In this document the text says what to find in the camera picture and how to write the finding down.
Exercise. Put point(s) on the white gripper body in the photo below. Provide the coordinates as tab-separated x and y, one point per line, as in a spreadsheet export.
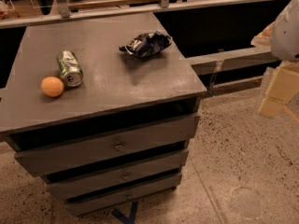
287	34

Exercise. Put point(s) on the orange fruit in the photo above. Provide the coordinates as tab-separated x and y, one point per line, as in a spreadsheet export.
52	86

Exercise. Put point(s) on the top grey drawer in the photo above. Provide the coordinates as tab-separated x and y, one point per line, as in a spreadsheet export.
54	159

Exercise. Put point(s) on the middle grey drawer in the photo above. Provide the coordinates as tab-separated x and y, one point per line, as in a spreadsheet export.
117	176

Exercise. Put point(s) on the grey drawer cabinet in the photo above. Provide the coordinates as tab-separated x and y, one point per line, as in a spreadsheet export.
118	93

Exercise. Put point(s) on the green soda can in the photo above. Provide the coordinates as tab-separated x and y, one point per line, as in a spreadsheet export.
70	70

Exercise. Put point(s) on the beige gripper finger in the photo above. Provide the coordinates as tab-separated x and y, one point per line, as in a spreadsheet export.
263	39
283	86

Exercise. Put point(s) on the grey drawer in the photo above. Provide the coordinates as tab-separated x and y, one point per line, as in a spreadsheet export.
117	176
124	195
54	159

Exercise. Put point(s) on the blue chip bag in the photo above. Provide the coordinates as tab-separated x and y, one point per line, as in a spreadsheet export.
147	44

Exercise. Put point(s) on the bottom grey drawer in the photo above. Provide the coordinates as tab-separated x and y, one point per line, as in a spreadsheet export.
124	195

